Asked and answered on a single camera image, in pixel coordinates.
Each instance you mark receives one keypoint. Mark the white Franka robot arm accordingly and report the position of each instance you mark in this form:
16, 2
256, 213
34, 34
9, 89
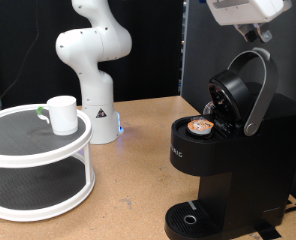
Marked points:
94, 100

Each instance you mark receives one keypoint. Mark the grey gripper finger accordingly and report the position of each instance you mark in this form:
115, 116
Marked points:
247, 33
264, 33

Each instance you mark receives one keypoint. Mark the white mug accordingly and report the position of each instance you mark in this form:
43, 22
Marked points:
64, 113

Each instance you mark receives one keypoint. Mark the aluminium frame post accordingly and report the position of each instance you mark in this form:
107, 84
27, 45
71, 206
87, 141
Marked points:
185, 13

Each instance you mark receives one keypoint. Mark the black Keurig coffee machine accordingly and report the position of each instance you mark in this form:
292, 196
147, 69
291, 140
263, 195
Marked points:
248, 160

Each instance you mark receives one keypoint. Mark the orange-lidded white coffee pod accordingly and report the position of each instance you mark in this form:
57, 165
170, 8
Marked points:
200, 126

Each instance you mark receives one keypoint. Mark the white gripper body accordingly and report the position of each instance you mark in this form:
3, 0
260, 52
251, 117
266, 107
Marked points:
248, 10

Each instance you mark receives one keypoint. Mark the white two-tier turntable shelf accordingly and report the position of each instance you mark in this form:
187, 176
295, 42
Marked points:
38, 186

